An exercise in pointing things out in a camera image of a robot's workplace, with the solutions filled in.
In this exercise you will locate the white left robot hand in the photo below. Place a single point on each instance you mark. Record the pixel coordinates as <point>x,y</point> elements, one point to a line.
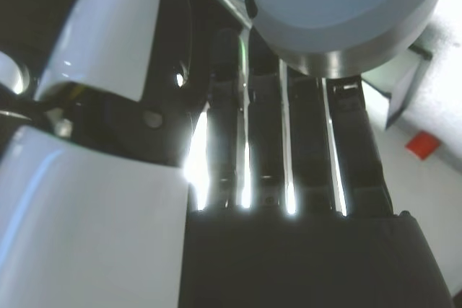
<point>90,221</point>

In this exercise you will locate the grey tape measure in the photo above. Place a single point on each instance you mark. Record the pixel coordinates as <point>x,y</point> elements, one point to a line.
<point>325,5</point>

